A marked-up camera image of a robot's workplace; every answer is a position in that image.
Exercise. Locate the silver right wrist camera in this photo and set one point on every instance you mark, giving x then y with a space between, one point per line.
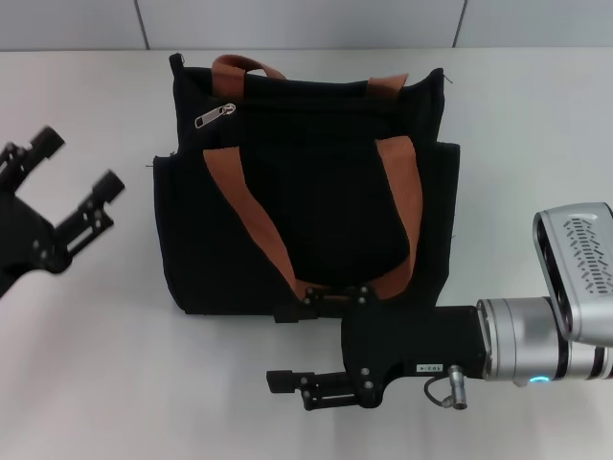
579 268

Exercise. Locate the silver zipper pull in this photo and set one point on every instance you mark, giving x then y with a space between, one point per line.
213 116

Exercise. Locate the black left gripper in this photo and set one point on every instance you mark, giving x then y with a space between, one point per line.
24 239

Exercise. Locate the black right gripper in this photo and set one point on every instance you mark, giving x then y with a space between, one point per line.
412 340

